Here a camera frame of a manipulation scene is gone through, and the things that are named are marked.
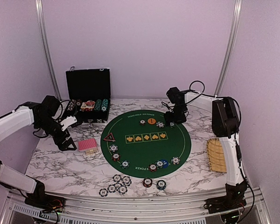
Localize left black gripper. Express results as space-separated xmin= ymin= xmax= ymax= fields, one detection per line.
xmin=35 ymin=116 xmax=77 ymax=151

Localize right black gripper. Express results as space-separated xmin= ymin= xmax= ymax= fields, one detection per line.
xmin=164 ymin=105 xmax=187 ymax=126

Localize orange round dealer button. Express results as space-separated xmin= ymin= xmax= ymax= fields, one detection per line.
xmin=147 ymin=118 xmax=156 ymax=125

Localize red playing card deck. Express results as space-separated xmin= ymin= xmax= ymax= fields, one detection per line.
xmin=78 ymin=138 xmax=98 ymax=155

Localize blue small blind button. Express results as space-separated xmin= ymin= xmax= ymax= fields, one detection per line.
xmin=161 ymin=159 xmax=169 ymax=168

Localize triangular all-in button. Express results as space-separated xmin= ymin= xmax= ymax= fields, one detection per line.
xmin=103 ymin=133 xmax=116 ymax=142

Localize teal chip stack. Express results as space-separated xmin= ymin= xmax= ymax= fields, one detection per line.
xmin=156 ymin=180 xmax=167 ymax=190

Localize brown chip stack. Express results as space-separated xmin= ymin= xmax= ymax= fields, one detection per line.
xmin=142 ymin=178 xmax=153 ymax=188

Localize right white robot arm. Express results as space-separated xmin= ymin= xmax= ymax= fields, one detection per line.
xmin=165 ymin=87 xmax=247 ymax=209

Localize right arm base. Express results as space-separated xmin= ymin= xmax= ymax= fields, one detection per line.
xmin=203 ymin=196 xmax=247 ymax=214

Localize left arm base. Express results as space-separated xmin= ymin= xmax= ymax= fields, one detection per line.
xmin=25 ymin=194 xmax=65 ymax=213

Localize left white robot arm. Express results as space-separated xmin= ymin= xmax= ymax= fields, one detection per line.
xmin=0 ymin=95 xmax=77 ymax=208

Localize blue beige chips in case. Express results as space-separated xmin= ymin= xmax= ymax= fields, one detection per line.
xmin=66 ymin=99 xmax=76 ymax=112

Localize round green poker mat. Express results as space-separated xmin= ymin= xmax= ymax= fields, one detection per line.
xmin=100 ymin=110 xmax=192 ymax=178

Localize brown hundred chips in case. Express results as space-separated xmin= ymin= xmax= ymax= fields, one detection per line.
xmin=76 ymin=99 xmax=82 ymax=106

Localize card deck in case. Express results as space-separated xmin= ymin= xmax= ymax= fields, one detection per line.
xmin=80 ymin=100 xmax=96 ymax=111

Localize green chip row in case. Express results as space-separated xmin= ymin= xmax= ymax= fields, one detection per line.
xmin=94 ymin=99 xmax=102 ymax=112

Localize black poker chip case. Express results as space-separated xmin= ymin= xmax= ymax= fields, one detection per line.
xmin=63 ymin=68 xmax=111 ymax=123

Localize teal chip row in case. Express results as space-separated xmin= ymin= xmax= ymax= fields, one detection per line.
xmin=101 ymin=99 xmax=108 ymax=112

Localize woven bamboo mat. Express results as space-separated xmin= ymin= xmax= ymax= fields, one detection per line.
xmin=206 ymin=138 xmax=227 ymax=173

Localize scattered blue ten chip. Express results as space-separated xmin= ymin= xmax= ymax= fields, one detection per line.
xmin=99 ymin=188 xmax=108 ymax=197
xmin=112 ymin=175 xmax=121 ymax=182
xmin=118 ymin=186 xmax=127 ymax=194
xmin=114 ymin=182 xmax=122 ymax=189
xmin=107 ymin=184 xmax=117 ymax=193

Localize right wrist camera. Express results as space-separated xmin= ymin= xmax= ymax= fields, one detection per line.
xmin=166 ymin=87 xmax=185 ymax=105

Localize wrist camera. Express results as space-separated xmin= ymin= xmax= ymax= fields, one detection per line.
xmin=59 ymin=116 xmax=83 ymax=132
xmin=166 ymin=87 xmax=185 ymax=105

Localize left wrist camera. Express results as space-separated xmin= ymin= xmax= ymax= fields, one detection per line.
xmin=59 ymin=116 xmax=83 ymax=132

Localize right aluminium frame post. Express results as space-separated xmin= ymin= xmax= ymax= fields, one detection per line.
xmin=214 ymin=0 xmax=243 ymax=96

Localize aluminium frame post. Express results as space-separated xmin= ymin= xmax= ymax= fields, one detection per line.
xmin=35 ymin=0 xmax=62 ymax=100
xmin=214 ymin=0 xmax=243 ymax=96

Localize left aluminium frame post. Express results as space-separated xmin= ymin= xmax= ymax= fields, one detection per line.
xmin=35 ymin=0 xmax=62 ymax=100

